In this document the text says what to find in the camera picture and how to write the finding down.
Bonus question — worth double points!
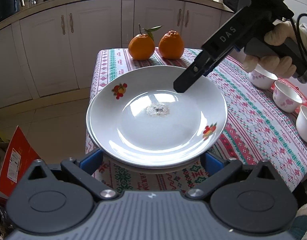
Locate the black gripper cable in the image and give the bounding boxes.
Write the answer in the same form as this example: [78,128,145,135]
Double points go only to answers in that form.
[296,12,307,61]

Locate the orange with leaf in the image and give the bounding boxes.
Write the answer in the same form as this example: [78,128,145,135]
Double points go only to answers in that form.
[128,24,163,61]

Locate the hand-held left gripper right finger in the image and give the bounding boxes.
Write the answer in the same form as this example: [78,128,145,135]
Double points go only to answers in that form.
[185,151,278,202]

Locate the patterned tablecloth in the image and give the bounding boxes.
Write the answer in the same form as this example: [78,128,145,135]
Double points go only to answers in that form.
[85,47,307,195]

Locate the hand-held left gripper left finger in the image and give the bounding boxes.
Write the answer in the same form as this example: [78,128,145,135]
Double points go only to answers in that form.
[27,148,118,202]

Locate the white kitchen cabinets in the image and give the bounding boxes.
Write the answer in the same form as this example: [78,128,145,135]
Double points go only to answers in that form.
[0,0,234,111]

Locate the person's right hand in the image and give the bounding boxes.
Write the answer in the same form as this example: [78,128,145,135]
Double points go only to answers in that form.
[244,21,301,78]

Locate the red cardboard box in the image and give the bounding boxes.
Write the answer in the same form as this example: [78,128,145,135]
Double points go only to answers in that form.
[0,125,42,198]

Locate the white plate fruit print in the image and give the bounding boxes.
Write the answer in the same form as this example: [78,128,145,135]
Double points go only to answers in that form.
[86,66,228,167]
[110,161,194,175]
[87,126,203,171]

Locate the person's clothing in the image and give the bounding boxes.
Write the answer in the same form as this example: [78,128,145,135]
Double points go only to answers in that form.
[291,180,307,240]

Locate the white bowl pink flowers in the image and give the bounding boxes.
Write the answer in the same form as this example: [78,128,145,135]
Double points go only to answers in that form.
[273,80,303,113]
[296,105,307,145]
[248,64,278,90]

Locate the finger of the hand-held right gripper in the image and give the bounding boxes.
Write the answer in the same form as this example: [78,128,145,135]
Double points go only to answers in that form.
[204,59,219,77]
[173,51,212,93]

